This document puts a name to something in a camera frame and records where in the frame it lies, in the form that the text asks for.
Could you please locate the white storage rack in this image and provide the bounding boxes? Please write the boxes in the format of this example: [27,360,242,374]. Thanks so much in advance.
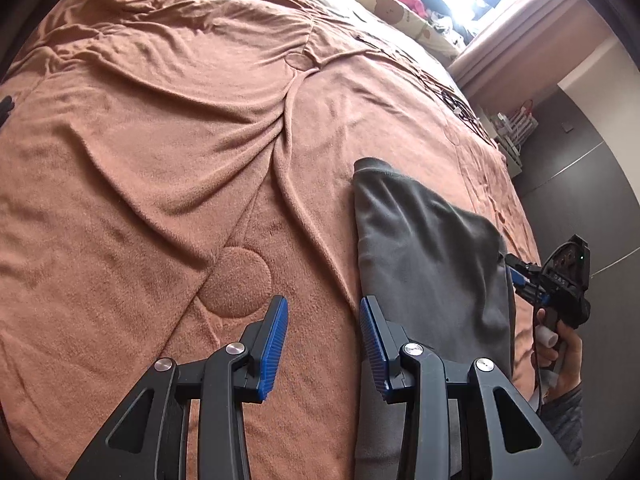
[492,100,541,176]

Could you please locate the pink curtain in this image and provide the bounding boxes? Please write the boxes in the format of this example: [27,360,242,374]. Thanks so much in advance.
[447,0,596,106]

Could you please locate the person's right forearm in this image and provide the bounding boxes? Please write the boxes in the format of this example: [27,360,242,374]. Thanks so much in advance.
[540,385,585,466]

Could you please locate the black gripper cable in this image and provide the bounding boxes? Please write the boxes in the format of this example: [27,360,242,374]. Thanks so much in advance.
[531,247,568,416]

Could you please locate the bear print pillow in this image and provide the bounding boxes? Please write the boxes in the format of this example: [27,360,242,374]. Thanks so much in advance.
[345,0,466,58]

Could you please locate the dark grey t-shirt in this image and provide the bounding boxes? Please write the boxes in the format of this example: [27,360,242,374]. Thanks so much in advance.
[352,157,518,480]

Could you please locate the brown fleece blanket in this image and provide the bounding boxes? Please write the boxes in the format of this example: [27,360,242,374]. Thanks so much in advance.
[0,0,543,480]

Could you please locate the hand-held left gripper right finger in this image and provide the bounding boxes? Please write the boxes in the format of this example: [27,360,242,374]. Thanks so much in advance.
[360,296,558,480]

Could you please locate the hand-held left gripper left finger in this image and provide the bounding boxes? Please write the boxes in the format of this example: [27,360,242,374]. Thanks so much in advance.
[65,296,290,480]

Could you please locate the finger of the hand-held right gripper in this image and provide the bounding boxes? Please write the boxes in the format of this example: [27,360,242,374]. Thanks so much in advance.
[504,254,542,276]
[509,269,551,306]

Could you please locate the tangled black cables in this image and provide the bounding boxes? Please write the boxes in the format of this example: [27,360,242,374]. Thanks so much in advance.
[355,30,496,146]

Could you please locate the person's right hand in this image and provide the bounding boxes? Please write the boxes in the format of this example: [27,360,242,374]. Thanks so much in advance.
[532,310,585,396]

